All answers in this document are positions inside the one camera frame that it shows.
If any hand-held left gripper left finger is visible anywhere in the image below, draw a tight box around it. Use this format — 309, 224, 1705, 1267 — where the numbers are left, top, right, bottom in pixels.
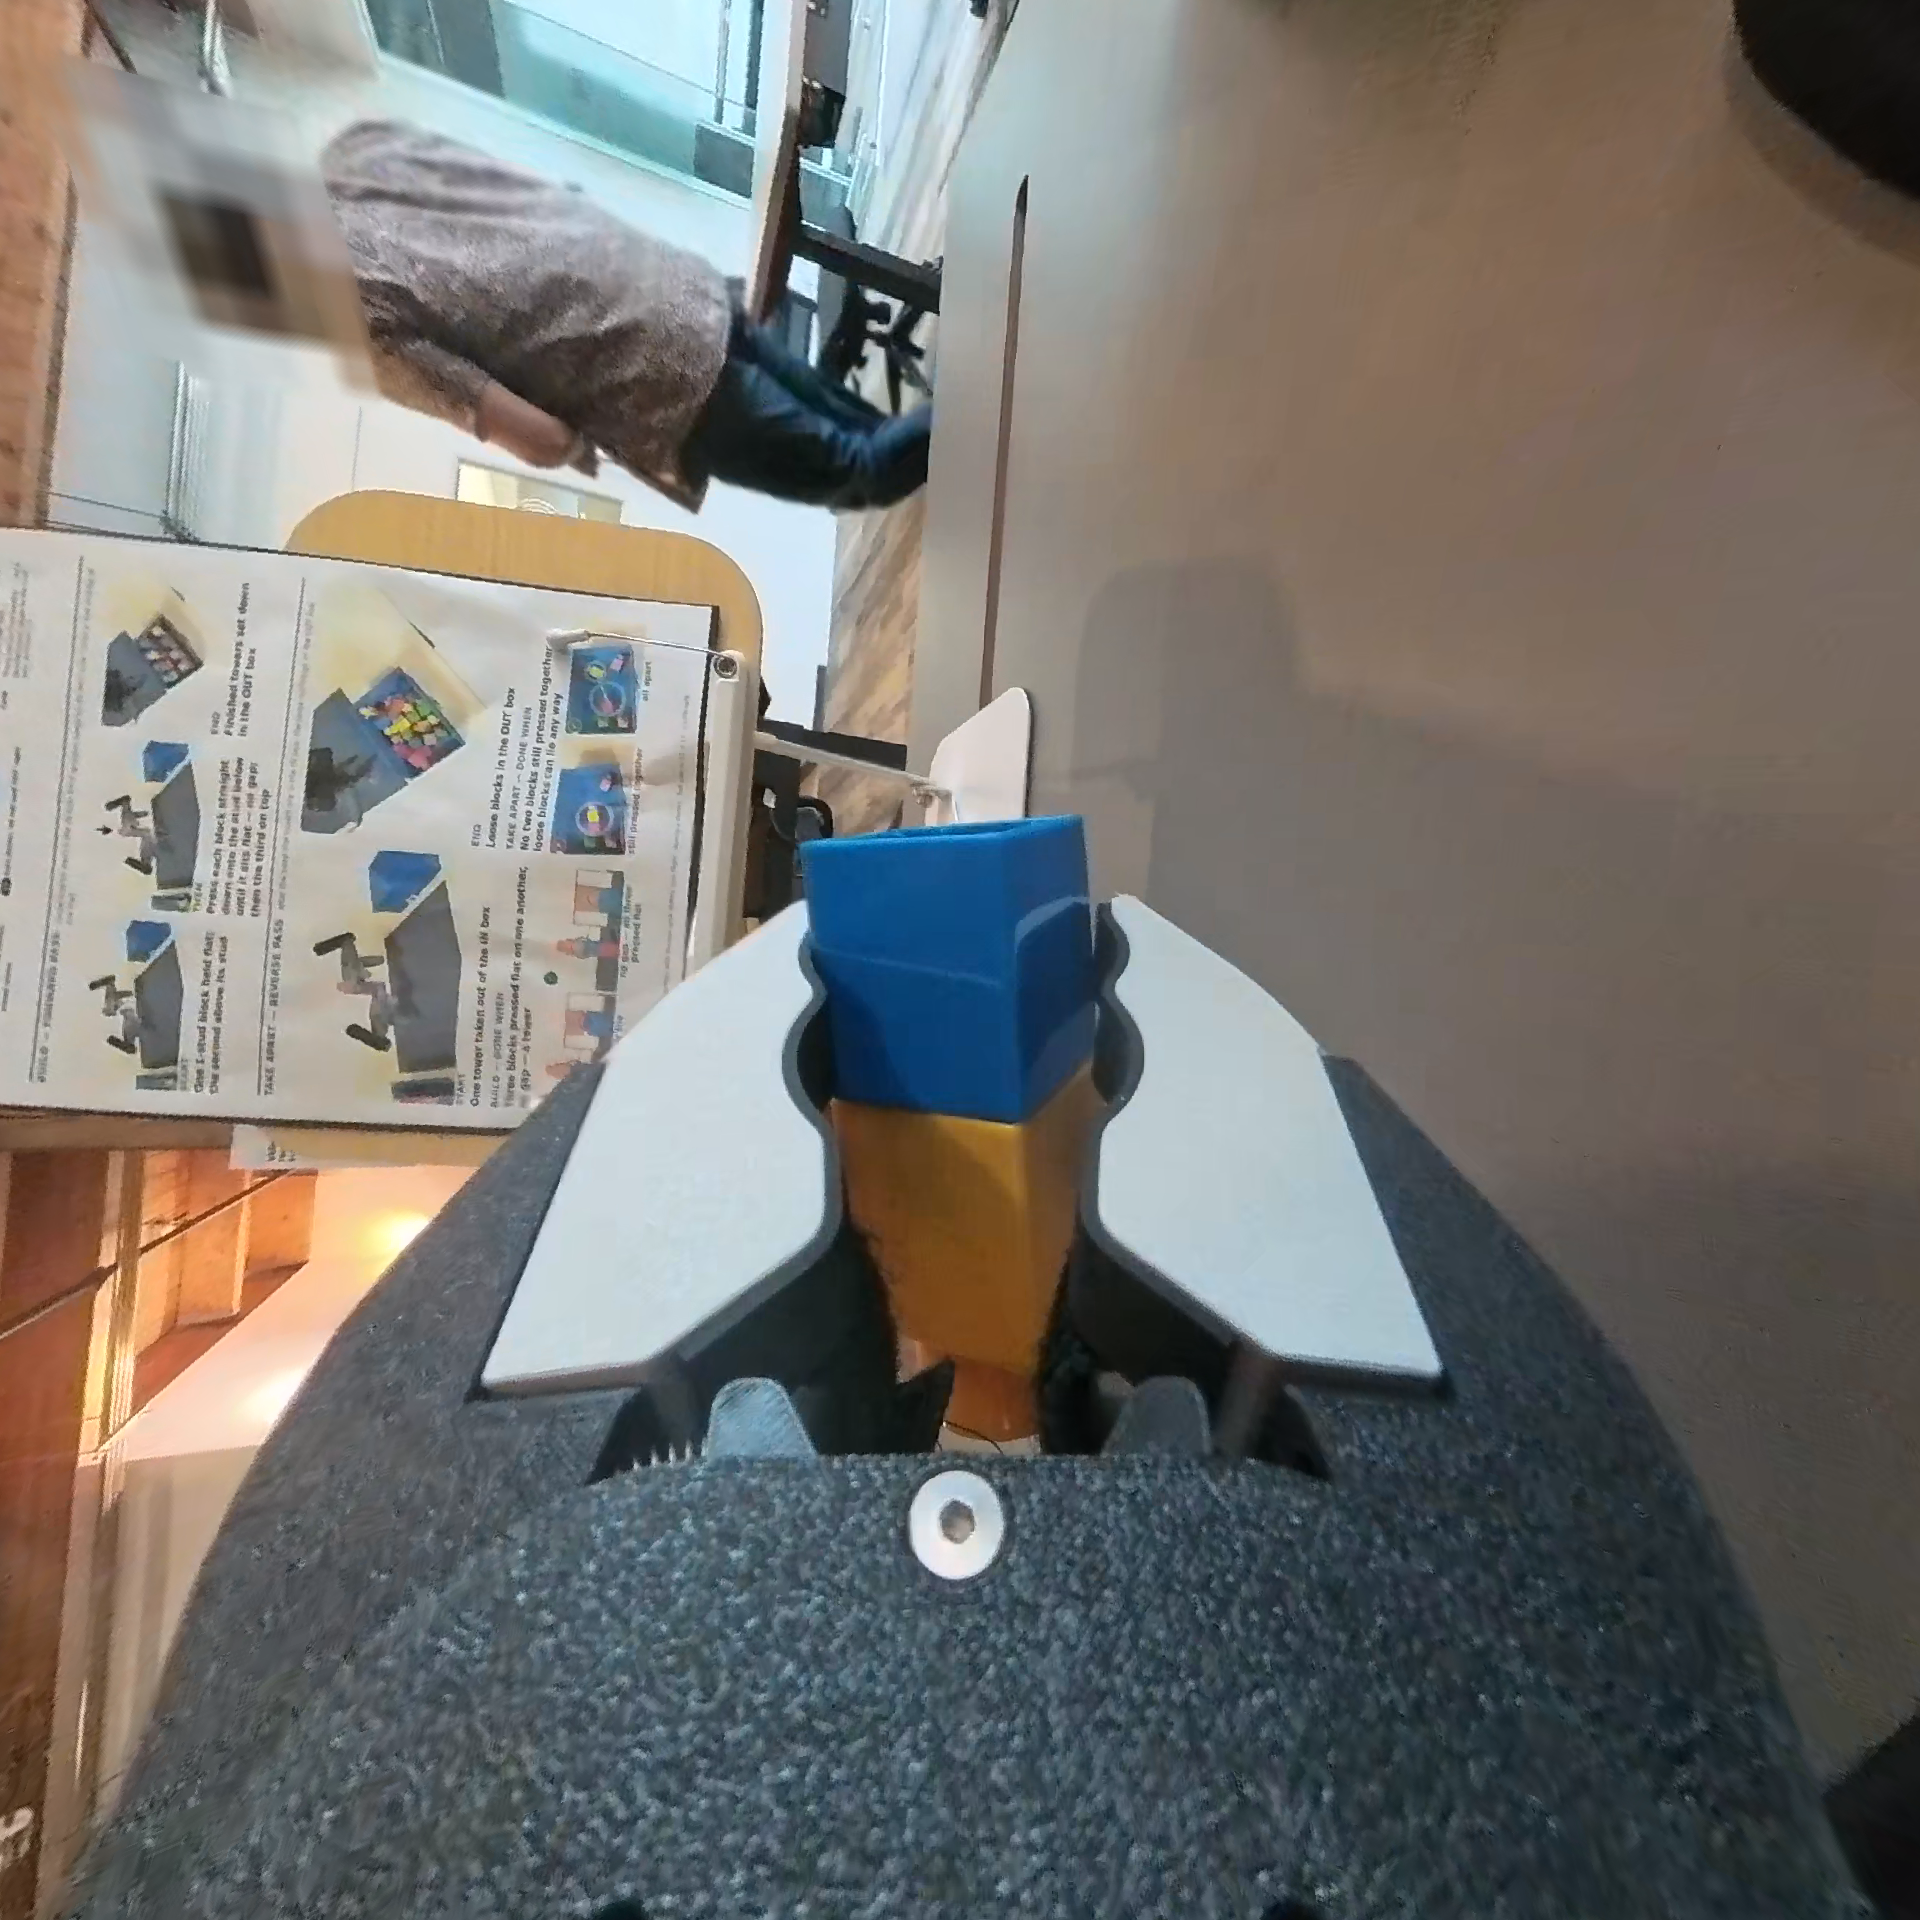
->
478, 903, 841, 1401

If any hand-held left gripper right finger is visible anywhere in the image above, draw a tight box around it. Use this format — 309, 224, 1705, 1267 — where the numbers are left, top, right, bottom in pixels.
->
1083, 895, 1443, 1389

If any yellow toy block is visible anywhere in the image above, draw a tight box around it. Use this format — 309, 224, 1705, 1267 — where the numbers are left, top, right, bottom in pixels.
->
831, 1078, 1096, 1449

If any blue toy block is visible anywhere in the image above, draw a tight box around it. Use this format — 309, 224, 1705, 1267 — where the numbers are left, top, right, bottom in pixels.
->
799, 813, 1103, 1125

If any white paper notice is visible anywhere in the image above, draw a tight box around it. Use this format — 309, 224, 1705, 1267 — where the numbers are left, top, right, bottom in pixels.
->
229, 1125, 511, 1179

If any laminated instruction sheet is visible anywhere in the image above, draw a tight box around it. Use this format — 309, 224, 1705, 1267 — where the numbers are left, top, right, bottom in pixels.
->
0, 528, 720, 1127

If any instruction poster board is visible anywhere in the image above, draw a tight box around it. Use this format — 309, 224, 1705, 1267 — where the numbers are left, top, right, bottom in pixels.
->
286, 492, 767, 1172

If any black office chair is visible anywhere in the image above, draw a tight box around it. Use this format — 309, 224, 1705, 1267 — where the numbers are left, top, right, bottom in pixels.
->
815, 286, 939, 414

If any black mouse pad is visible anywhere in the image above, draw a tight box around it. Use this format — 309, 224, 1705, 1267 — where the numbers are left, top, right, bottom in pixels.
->
1822, 1717, 1920, 1920

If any long wooden desk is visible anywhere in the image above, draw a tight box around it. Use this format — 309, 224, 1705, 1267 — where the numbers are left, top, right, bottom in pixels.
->
749, 0, 946, 324

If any black textured mat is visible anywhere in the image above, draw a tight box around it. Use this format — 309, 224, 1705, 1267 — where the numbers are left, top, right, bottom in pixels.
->
1733, 0, 1920, 197

